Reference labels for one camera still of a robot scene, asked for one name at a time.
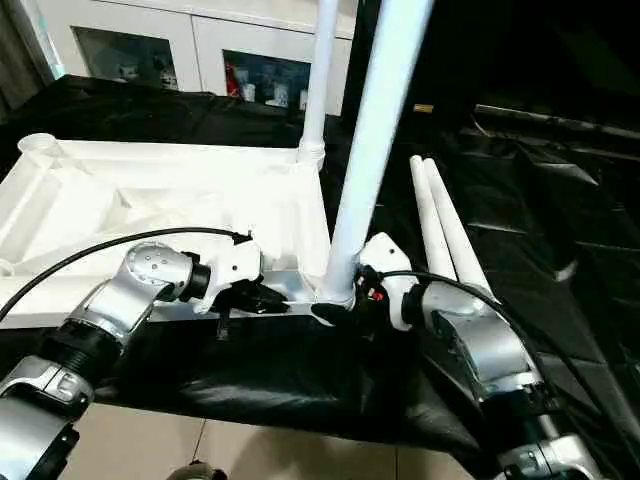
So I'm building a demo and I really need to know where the white plastic table leg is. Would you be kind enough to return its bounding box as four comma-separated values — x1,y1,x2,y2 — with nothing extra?
319,0,436,310
296,0,342,170
408,154,457,282
419,157,500,305

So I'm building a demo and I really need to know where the white plastic table top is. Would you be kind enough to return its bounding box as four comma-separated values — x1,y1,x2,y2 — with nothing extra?
0,132,360,332

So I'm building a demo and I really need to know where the black plastic mat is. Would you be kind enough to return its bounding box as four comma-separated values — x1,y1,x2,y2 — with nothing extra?
0,73,640,480

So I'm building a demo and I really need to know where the small white object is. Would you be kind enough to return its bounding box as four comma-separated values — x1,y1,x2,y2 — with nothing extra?
553,258,580,284

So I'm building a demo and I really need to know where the dark metal rod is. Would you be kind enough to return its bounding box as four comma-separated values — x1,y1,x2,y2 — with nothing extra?
473,103,640,139

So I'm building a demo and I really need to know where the white glass-door cabinet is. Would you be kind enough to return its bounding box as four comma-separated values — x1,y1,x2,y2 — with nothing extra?
47,0,360,117

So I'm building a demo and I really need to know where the grey curtain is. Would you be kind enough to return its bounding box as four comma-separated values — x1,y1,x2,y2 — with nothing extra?
0,0,57,110

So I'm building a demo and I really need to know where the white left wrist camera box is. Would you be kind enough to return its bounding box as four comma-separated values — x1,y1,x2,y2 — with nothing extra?
196,233,265,317

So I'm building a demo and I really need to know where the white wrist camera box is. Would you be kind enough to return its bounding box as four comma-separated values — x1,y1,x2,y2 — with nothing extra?
196,233,265,317
357,231,417,332

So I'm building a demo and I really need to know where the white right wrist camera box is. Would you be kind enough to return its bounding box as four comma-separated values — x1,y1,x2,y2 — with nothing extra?
357,231,417,332

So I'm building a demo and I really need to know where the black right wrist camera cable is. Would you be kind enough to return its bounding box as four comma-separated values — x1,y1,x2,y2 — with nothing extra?
373,270,627,454

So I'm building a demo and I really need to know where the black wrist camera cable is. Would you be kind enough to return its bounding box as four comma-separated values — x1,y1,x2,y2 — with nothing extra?
373,270,627,454
0,226,255,322

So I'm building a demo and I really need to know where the black left wrist camera cable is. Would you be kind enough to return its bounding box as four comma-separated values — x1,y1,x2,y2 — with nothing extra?
0,226,255,322

